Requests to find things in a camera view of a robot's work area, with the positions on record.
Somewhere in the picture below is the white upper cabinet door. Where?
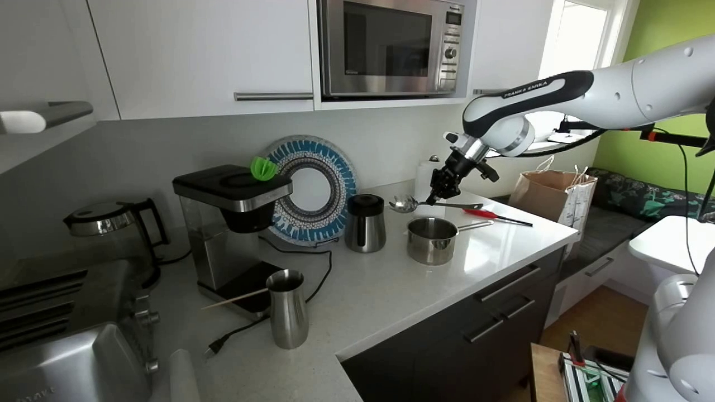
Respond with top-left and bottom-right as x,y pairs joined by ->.
85,0 -> 315,123

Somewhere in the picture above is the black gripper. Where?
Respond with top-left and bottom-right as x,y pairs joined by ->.
424,132 -> 503,207

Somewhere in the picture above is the steel carafe with black lid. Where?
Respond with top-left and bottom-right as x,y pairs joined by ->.
343,193 -> 389,255

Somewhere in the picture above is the dark lower drawer cabinet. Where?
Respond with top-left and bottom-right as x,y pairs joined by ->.
339,243 -> 570,402

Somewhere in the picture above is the wooden crate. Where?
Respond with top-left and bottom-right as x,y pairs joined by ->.
529,330 -> 637,402

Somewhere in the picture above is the silver serving spoon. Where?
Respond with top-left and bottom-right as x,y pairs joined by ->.
387,193 -> 486,215

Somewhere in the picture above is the dark patterned cushion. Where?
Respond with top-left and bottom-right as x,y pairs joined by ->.
595,169 -> 713,223

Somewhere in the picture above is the silver toaster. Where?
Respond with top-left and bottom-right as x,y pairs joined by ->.
0,319 -> 157,402

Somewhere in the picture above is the long silver cabinet handle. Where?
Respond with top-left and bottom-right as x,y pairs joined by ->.
232,89 -> 315,104

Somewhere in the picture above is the silver drawer handle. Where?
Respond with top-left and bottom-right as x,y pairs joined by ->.
479,264 -> 543,306
464,296 -> 538,346

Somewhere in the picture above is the black and steel coffee maker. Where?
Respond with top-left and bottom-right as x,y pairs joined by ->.
172,162 -> 295,296

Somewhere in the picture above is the glass and steel kettle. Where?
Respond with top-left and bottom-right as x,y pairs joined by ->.
63,195 -> 169,290

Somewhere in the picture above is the tall silver cup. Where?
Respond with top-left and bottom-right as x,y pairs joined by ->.
264,268 -> 310,351

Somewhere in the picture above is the black coffee maker cable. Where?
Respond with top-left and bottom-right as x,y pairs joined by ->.
207,247 -> 334,358

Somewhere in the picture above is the small green object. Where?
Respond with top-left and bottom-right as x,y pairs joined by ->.
248,155 -> 282,184

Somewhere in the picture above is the blue patterned decorative plate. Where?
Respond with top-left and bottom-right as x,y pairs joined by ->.
264,133 -> 359,247

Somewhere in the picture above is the silver pot with long handle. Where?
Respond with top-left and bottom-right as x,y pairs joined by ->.
405,215 -> 460,268

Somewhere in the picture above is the built-in steel microwave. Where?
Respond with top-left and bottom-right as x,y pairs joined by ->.
318,0 -> 480,103

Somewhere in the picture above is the grey extractor hood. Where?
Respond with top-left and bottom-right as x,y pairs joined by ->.
0,99 -> 101,179

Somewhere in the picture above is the red handled tool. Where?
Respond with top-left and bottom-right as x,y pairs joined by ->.
463,206 -> 537,229

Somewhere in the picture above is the thin wooden stick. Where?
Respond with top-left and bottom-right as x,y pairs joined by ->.
197,285 -> 273,315

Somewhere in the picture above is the brown paper bag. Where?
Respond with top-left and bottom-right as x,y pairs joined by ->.
506,168 -> 598,235

